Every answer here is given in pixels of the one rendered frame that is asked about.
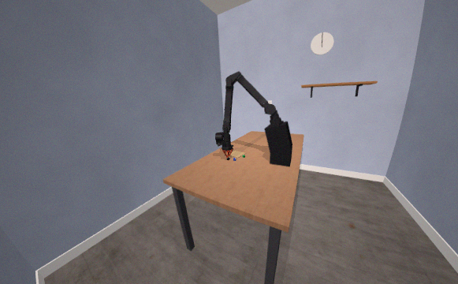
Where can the tan square mat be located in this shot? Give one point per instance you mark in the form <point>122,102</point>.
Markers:
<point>237,154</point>

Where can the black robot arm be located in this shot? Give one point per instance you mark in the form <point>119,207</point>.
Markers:
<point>270,108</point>

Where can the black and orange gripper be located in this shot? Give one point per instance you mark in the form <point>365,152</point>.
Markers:
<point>227,148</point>

